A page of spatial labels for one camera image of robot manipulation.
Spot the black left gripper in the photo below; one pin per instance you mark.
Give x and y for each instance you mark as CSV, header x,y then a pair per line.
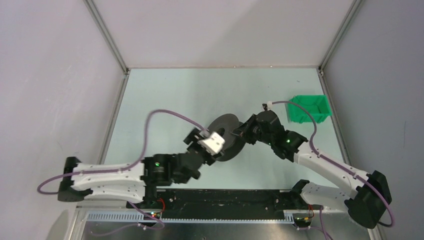
x,y
192,139

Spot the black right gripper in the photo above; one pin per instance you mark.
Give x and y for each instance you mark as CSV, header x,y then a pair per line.
x,y
244,130

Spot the dark grey cable spool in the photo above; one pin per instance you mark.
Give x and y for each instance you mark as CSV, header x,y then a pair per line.
x,y
224,125

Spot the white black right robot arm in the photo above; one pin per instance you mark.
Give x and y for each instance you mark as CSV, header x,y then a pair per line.
x,y
364,196

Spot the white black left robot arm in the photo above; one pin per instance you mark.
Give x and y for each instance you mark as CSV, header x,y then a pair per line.
x,y
138,183

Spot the green plastic bin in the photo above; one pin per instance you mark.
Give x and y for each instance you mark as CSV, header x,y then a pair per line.
x,y
316,105

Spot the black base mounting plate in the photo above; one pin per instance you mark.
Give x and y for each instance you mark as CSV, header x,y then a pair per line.
x,y
224,203

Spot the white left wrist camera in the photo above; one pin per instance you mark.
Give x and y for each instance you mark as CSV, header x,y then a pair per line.
x,y
213,144

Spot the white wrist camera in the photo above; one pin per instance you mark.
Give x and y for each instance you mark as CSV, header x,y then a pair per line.
x,y
267,106
213,144

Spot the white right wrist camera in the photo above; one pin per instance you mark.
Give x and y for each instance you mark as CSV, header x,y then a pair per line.
x,y
267,106

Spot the grey slotted cable duct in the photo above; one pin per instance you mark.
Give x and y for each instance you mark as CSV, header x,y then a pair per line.
x,y
136,217

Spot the aluminium corner frame post right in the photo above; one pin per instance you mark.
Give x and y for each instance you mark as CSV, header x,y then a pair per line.
x,y
347,21

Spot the aluminium corner frame post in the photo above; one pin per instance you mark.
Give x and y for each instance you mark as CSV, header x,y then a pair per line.
x,y
106,34
347,21

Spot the aluminium corner frame post left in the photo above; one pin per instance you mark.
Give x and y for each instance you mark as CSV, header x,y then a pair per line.
x,y
106,34

